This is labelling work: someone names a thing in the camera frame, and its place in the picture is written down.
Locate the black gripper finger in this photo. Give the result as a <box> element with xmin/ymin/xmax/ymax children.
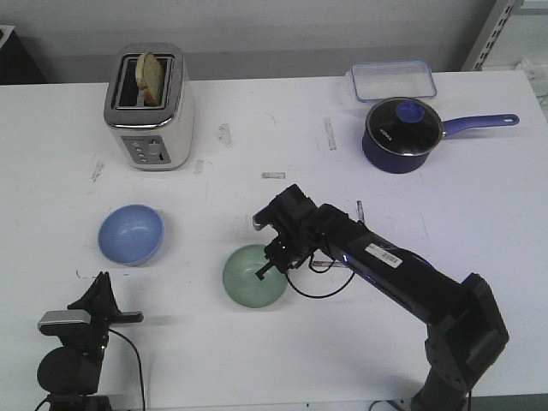
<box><xmin>104</xmin><ymin>271</ymin><xmax>121</xmax><ymax>313</ymax></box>
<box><xmin>255</xmin><ymin>261</ymin><xmax>276</xmax><ymax>281</ymax></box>
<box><xmin>67</xmin><ymin>271</ymin><xmax>106</xmax><ymax>310</ymax></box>

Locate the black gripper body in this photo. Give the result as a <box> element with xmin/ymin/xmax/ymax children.
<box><xmin>265</xmin><ymin>184</ymin><xmax>325</xmax><ymax>274</ymax></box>
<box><xmin>91</xmin><ymin>311</ymin><xmax>144</xmax><ymax>329</ymax></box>

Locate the green bowl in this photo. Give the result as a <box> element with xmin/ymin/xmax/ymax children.
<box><xmin>223</xmin><ymin>244</ymin><xmax>288</xmax><ymax>309</ymax></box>

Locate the blue bowl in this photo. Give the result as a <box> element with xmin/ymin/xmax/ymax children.
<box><xmin>98</xmin><ymin>204</ymin><xmax>164</xmax><ymax>266</ymax></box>

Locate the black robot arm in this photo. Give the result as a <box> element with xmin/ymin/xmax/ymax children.
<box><xmin>37</xmin><ymin>271</ymin><xmax>146</xmax><ymax>410</ymax></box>
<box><xmin>253</xmin><ymin>184</ymin><xmax>509</xmax><ymax>410</ymax></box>

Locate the glass pot lid blue knob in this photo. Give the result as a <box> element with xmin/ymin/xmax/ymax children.
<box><xmin>366</xmin><ymin>97</ymin><xmax>444</xmax><ymax>157</ymax></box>

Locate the clear plastic food container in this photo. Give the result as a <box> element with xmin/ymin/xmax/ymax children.
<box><xmin>348</xmin><ymin>60</ymin><xmax>438</xmax><ymax>103</ymax></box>

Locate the white chrome toaster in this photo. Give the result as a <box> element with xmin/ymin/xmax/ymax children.
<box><xmin>104</xmin><ymin>42</ymin><xmax>194</xmax><ymax>170</ymax></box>

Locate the slice of toast bread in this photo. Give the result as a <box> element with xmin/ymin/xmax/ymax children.
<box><xmin>134</xmin><ymin>52</ymin><xmax>164</xmax><ymax>106</ymax></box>

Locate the dark object at left edge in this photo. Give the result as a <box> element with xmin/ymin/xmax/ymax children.
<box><xmin>1</xmin><ymin>25</ymin><xmax>46</xmax><ymax>86</ymax></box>

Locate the grey metal shelf upright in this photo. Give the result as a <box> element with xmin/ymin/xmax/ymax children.
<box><xmin>461</xmin><ymin>0</ymin><xmax>519</xmax><ymax>72</ymax></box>

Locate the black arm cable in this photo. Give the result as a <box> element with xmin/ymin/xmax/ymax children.
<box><xmin>106</xmin><ymin>328</ymin><xmax>146</xmax><ymax>410</ymax></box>
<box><xmin>283</xmin><ymin>239</ymin><xmax>356</xmax><ymax>300</ymax></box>

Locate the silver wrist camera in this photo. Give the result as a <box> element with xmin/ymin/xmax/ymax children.
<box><xmin>253</xmin><ymin>205</ymin><xmax>278</xmax><ymax>231</ymax></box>
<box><xmin>37</xmin><ymin>309</ymin><xmax>92</xmax><ymax>337</ymax></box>

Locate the blue saucepan with handle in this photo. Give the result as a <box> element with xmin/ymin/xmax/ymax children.
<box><xmin>361</xmin><ymin>97</ymin><xmax>520</xmax><ymax>174</ymax></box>

